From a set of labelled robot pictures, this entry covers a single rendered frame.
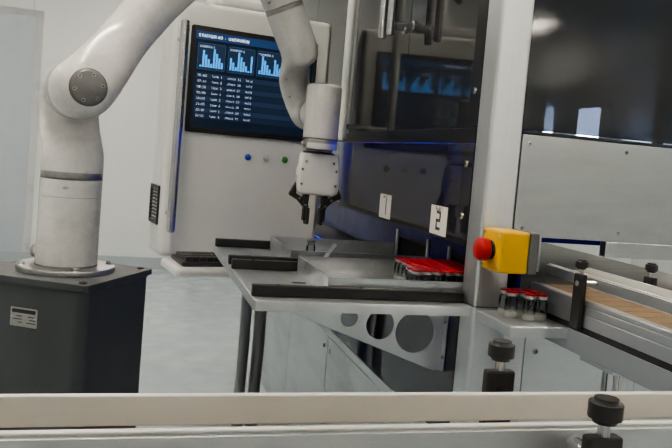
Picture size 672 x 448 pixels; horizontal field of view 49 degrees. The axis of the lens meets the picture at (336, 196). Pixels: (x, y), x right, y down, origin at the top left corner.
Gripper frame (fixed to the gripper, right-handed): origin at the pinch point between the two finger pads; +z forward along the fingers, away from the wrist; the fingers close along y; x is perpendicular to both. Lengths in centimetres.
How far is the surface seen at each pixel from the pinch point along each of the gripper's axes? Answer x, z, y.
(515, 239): -60, -3, 21
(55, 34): 506, -98, -116
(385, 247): 15.1, 8.4, 24.5
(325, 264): -18.9, 8.8, -0.9
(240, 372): 62, 58, -4
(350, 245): 15.1, 8.5, 14.6
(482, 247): -58, -1, 16
